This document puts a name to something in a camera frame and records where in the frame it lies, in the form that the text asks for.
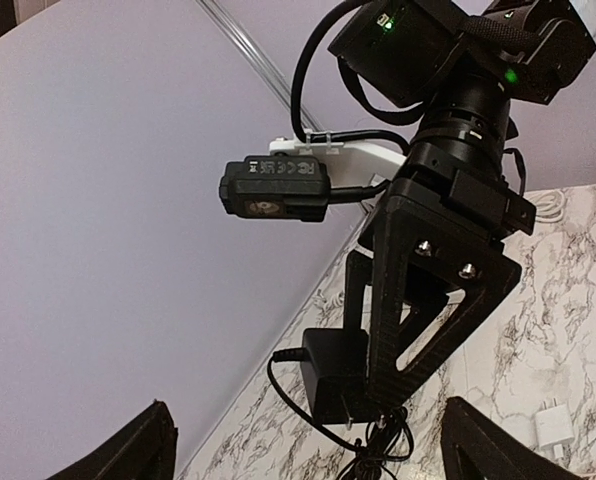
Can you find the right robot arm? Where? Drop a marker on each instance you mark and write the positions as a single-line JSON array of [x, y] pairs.
[[454, 76]]

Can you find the right aluminium frame post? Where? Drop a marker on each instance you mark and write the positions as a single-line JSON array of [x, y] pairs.
[[250, 50]]

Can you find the teal power strip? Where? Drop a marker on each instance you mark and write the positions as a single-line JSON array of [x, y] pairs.
[[550, 205]]

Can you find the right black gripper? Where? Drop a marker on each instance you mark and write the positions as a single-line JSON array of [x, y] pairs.
[[428, 241]]

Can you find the white usb charger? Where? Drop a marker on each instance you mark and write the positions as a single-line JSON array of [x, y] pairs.
[[554, 428]]

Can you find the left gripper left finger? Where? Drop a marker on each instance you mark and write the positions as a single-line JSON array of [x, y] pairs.
[[145, 448]]

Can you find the black power adapter with cable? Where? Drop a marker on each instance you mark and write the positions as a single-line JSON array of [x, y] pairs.
[[332, 364]]

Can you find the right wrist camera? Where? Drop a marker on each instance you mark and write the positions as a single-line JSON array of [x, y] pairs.
[[299, 180]]

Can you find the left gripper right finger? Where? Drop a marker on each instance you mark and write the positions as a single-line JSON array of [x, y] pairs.
[[474, 447]]

